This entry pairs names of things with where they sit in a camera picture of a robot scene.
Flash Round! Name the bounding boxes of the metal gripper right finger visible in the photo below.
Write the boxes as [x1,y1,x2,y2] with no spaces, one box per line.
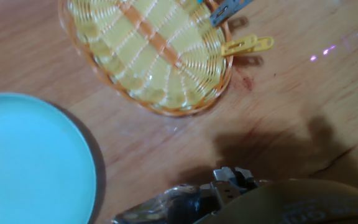
[211,166,260,207]

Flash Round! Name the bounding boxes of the yellow orange woven basket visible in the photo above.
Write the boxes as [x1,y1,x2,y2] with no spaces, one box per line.
[57,0,234,118]

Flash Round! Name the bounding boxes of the grey clothespin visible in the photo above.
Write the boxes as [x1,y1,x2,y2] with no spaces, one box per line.
[209,0,256,28]

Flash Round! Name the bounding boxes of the yellow clothespin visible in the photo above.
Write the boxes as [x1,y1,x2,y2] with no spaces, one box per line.
[221,34,275,57]

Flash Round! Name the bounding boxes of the light green round plate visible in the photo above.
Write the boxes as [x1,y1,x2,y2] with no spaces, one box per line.
[0,92,98,224]

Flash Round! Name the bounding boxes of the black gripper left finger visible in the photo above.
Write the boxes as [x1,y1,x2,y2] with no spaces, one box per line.
[110,183,220,224]

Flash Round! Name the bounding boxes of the brown wooden board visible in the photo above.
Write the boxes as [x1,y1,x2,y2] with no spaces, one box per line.
[0,0,358,224]

